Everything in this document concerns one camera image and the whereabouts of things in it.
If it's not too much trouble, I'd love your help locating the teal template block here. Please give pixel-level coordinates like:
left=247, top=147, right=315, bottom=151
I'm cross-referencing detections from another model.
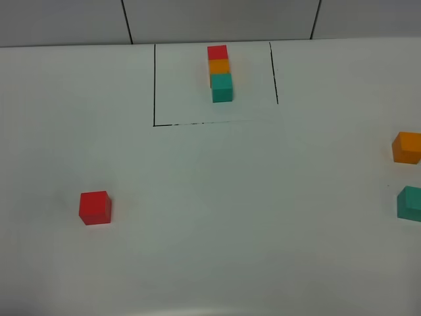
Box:
left=210, top=73, right=234, bottom=103

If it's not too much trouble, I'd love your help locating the orange template block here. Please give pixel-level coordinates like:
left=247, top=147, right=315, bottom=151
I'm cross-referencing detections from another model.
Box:
left=208, top=59, right=231, bottom=76

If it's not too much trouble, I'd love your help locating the red template block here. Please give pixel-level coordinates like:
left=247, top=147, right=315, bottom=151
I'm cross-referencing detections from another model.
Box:
left=207, top=45, right=228, bottom=61

